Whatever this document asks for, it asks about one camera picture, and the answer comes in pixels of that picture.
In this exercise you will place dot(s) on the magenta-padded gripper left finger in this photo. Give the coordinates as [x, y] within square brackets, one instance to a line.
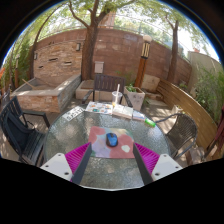
[60, 164]

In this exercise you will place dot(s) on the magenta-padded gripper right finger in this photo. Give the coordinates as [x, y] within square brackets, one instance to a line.
[163, 165]

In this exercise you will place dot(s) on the blue computer mouse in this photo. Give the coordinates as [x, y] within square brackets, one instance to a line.
[112, 139]

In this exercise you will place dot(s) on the floral print mouse pad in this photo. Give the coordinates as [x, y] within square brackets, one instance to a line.
[98, 143]

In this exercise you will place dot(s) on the brown wicker patio chair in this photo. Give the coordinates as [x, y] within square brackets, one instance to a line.
[181, 131]

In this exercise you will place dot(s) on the green plastic bottle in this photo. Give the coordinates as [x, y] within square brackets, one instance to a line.
[150, 122]

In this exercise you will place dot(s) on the black metal patio chair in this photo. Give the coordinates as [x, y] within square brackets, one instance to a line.
[20, 133]

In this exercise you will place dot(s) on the white licence plate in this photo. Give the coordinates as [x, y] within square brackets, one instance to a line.
[73, 113]

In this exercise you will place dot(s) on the small thin pale book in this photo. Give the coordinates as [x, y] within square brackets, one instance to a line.
[138, 115]

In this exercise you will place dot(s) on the white book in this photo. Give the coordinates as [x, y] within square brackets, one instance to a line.
[118, 111]
[128, 113]

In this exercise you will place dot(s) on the curved wooden bench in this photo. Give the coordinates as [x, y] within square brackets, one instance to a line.
[190, 106]

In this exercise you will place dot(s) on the raised stone garden bed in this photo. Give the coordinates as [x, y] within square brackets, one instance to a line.
[43, 98]

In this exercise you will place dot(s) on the colourful picture magazine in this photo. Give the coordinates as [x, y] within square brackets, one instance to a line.
[99, 107]

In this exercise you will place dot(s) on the white square planter with plant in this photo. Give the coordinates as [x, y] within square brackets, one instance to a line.
[136, 100]

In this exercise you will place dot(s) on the clear plastic cup with straw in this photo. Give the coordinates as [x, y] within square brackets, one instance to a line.
[117, 98]

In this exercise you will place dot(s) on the square stone slab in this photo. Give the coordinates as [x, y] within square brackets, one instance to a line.
[150, 83]

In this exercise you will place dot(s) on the dark slatted wooden chair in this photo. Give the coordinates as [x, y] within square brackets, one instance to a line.
[106, 83]

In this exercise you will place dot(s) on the slim tree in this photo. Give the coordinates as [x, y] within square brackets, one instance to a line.
[173, 56]

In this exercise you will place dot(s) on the large tree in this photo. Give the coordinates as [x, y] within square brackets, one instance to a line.
[88, 50]

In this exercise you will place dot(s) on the wooden garden lamp post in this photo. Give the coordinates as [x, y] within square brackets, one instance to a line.
[142, 63]

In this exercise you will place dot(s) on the grey wall box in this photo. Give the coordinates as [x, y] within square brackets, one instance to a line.
[99, 67]

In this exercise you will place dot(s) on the black wall lamp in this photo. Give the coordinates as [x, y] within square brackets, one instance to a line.
[35, 55]
[78, 46]

